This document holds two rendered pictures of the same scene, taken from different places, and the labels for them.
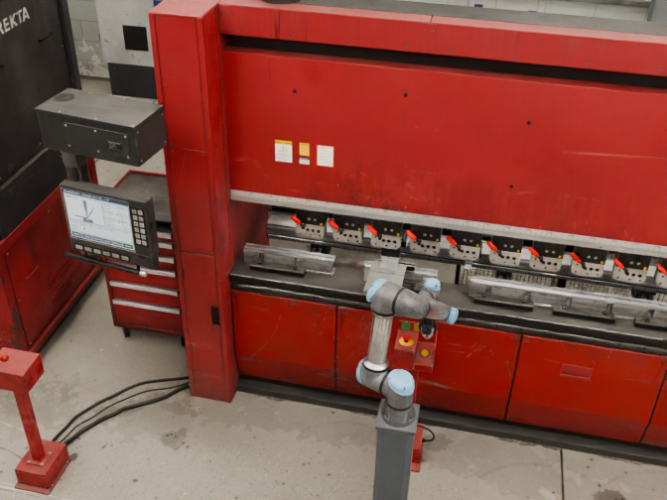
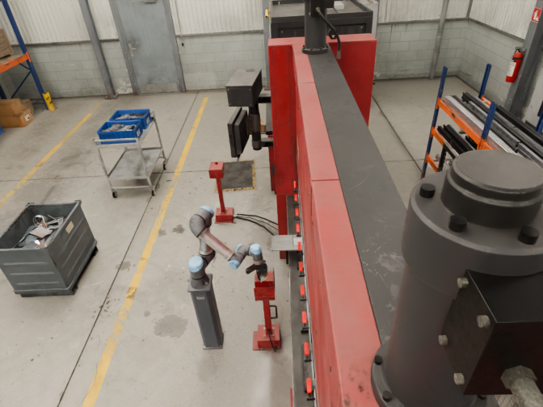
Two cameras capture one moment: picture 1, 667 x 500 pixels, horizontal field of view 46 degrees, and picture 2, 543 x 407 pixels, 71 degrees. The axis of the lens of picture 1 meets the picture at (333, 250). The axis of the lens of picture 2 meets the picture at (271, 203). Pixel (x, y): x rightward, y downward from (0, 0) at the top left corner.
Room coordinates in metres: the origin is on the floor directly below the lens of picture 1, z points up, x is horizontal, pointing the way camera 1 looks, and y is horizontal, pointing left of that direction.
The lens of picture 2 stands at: (2.80, -2.50, 3.00)
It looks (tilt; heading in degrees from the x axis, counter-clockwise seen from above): 35 degrees down; 81
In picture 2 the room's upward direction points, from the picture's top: 4 degrees counter-clockwise
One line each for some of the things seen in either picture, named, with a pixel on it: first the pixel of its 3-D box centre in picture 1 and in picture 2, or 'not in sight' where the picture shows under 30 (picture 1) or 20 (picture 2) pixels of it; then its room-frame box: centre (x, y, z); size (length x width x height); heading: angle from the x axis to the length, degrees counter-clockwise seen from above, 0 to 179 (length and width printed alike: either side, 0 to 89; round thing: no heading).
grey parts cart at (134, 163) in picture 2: not in sight; (133, 154); (1.64, 2.79, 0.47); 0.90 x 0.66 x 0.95; 79
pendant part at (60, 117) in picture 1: (111, 190); (248, 119); (3.19, 1.04, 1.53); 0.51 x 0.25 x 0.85; 71
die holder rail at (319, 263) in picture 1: (289, 259); not in sight; (3.53, 0.24, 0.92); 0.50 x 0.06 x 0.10; 78
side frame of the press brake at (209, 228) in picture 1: (222, 196); (317, 164); (3.79, 0.62, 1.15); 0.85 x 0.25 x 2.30; 168
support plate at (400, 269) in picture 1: (385, 278); (288, 242); (3.27, -0.27, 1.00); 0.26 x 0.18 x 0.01; 168
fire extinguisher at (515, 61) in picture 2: not in sight; (515, 64); (7.94, 3.08, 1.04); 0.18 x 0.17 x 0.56; 79
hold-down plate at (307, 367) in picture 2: (583, 313); (307, 367); (3.15, -1.27, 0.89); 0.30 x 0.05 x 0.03; 78
